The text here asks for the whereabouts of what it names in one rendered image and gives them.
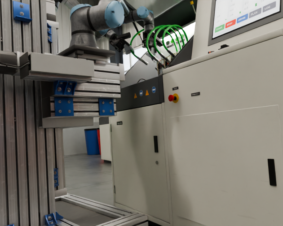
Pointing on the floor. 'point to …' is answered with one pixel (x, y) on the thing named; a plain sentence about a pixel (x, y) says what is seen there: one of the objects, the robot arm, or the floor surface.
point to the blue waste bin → (91, 141)
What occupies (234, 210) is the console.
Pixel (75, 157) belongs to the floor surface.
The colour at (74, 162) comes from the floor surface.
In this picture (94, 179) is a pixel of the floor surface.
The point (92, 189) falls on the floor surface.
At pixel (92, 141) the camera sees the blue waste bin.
